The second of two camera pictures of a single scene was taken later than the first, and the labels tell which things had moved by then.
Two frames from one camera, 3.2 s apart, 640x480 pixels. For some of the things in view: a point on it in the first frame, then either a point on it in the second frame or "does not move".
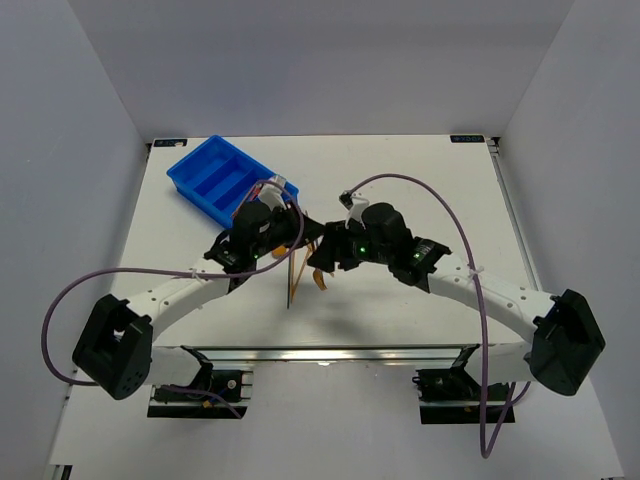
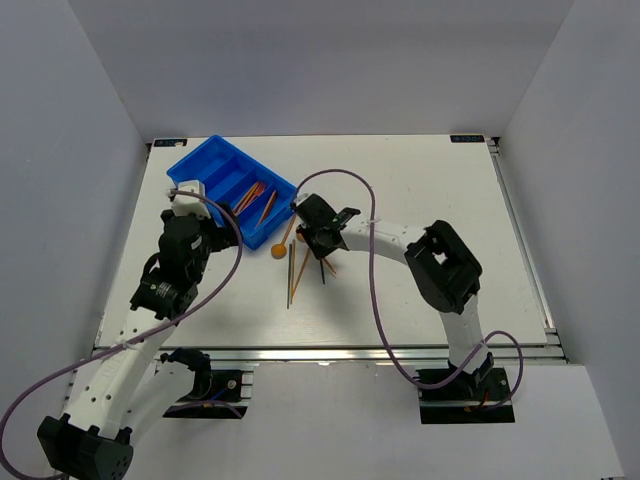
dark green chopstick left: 289,274 does not move
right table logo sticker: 467,138 does not move
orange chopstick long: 300,271 does not move
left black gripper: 310,229 to 224,236
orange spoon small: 279,251 does not move
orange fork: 319,279 to 241,204
